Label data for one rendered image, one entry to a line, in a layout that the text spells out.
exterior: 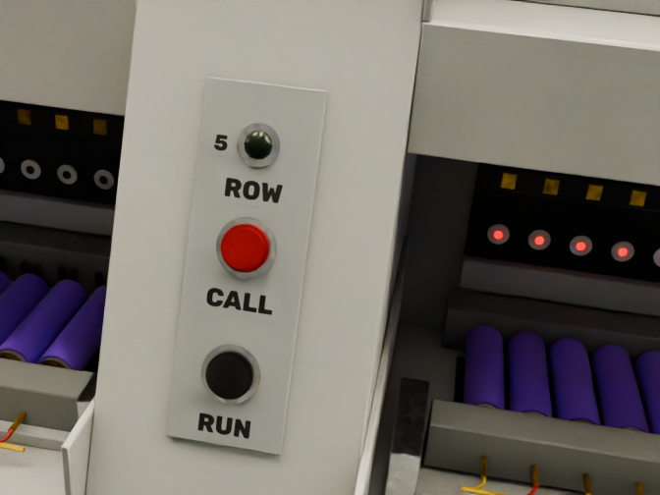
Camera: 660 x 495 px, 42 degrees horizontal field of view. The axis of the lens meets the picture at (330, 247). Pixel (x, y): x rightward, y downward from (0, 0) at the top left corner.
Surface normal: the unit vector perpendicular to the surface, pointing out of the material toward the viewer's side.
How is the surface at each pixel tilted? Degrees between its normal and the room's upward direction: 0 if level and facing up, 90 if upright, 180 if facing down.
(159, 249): 90
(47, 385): 22
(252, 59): 90
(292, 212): 90
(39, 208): 112
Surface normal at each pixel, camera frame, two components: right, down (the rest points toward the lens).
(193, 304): -0.12, 0.09
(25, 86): -0.16, 0.44
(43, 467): 0.07, -0.88
